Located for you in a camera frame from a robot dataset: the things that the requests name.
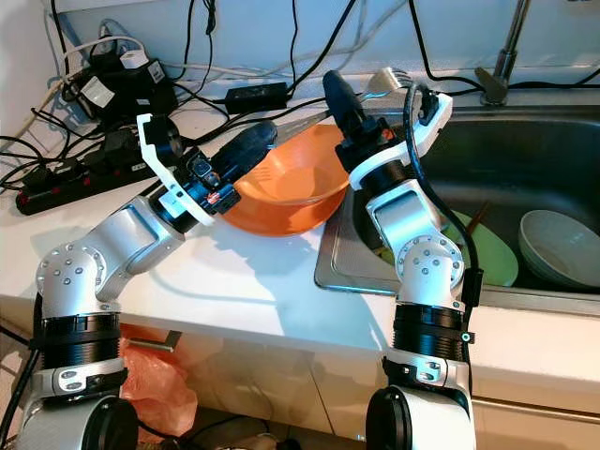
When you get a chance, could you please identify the green plate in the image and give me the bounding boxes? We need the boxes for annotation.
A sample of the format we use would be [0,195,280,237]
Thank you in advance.
[375,211,519,287]

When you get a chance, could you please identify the thin black adapter cable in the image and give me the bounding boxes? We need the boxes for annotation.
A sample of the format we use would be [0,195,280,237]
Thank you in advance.
[289,0,359,93]

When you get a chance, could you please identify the black power strip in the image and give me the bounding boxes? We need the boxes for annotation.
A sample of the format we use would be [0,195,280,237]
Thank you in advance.
[16,141,151,217]

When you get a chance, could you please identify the orange plastic bag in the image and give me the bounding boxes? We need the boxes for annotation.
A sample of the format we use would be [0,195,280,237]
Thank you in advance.
[117,323,198,440]

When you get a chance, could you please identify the brown chopsticks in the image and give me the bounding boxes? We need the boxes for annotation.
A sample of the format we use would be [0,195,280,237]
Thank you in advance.
[467,200,495,237]

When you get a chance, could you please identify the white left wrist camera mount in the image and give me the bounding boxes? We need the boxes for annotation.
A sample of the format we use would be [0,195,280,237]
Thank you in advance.
[136,112,226,226]

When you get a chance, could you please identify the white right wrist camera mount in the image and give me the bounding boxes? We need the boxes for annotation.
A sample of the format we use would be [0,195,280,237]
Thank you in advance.
[347,89,453,193]

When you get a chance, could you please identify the black power adapter brick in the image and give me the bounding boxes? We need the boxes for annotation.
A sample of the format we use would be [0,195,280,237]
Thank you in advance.
[225,82,292,113]

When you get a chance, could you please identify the dark metal faucet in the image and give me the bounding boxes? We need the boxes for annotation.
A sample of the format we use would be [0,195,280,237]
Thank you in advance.
[475,0,531,104]

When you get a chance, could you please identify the metal cabinet handle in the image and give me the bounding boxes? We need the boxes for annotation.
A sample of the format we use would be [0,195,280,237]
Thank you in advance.
[122,323,181,350]

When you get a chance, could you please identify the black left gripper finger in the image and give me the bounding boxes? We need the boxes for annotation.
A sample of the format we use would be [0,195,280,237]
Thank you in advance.
[217,120,279,184]

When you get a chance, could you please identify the stainless steel sink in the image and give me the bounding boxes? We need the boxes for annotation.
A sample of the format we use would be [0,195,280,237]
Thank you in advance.
[314,103,600,318]

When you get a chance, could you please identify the white plug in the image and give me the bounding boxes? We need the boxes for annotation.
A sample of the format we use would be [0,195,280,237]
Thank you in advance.
[119,49,151,71]

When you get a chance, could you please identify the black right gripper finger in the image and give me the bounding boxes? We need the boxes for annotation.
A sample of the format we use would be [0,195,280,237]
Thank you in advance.
[322,68,371,142]

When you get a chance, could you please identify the orange plastic bowl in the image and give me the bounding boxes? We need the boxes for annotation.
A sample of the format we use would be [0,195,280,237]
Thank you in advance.
[232,122,350,207]

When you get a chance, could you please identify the white kitchen cabinet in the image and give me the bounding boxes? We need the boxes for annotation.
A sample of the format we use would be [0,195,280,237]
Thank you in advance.
[187,328,600,450]

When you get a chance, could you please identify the metal spoon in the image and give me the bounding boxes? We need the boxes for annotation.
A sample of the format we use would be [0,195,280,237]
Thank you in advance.
[286,67,413,142]

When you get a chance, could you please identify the black charger block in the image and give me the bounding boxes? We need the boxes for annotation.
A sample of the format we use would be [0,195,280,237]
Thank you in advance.
[70,47,179,123]

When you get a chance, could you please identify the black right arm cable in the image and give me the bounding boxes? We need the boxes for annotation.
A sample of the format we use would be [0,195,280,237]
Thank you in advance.
[401,82,484,315]

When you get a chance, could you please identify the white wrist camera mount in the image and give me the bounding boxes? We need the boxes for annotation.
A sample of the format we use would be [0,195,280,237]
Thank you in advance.
[136,112,226,226]
[347,89,453,193]

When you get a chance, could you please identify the grey bowl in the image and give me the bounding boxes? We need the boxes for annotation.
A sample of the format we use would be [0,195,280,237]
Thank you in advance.
[518,209,600,290]

